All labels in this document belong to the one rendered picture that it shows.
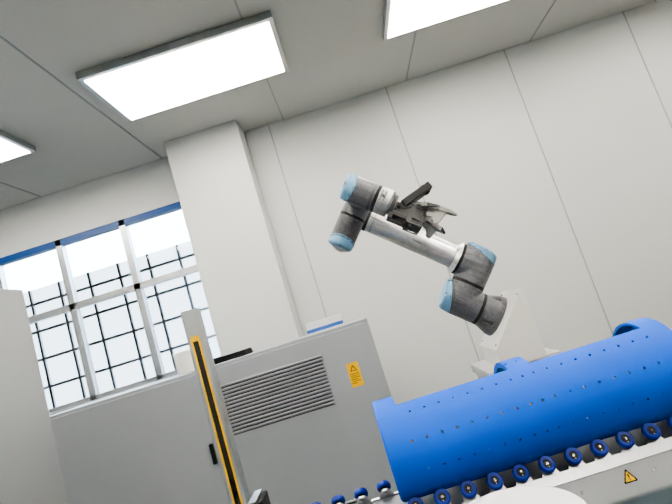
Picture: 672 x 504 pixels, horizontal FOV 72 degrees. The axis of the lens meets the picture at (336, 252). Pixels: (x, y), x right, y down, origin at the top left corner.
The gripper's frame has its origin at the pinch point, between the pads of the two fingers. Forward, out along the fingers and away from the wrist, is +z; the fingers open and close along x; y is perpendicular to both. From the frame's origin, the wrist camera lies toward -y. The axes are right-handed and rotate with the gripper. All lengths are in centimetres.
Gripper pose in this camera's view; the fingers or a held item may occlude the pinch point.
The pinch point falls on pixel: (452, 223)
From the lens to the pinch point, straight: 152.4
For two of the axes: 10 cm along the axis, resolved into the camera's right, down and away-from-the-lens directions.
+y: -4.1, 8.6, -3.1
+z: 9.1, 3.9, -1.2
